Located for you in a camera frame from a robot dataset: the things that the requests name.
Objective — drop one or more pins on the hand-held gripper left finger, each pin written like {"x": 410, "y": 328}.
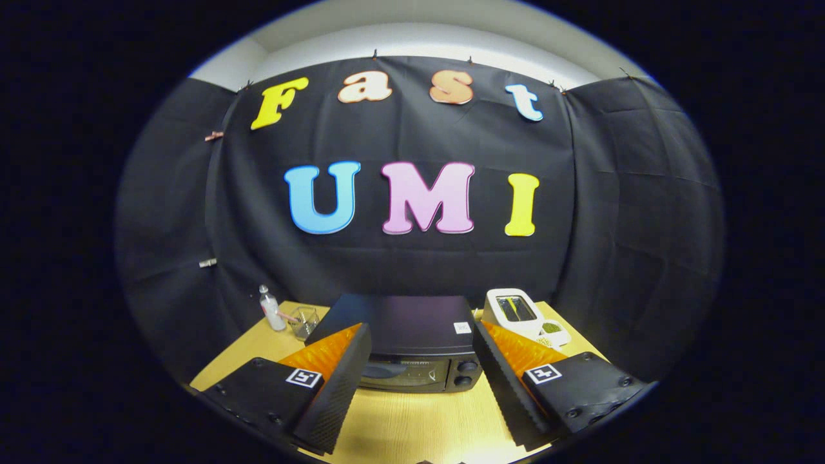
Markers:
{"x": 338, "y": 393}

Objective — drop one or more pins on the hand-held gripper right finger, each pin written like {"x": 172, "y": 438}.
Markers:
{"x": 509, "y": 386}

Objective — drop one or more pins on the black toaster oven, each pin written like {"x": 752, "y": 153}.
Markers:
{"x": 412, "y": 322}

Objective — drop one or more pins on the white toaster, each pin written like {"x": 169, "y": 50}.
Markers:
{"x": 496, "y": 314}

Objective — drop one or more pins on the white divided bean dish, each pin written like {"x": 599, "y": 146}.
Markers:
{"x": 554, "y": 327}

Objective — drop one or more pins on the clear plastic container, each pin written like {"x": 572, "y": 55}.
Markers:
{"x": 304, "y": 325}

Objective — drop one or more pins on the pink stick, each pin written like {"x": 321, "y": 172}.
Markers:
{"x": 287, "y": 316}

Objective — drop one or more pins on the clear plastic bottle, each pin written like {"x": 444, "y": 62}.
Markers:
{"x": 272, "y": 312}

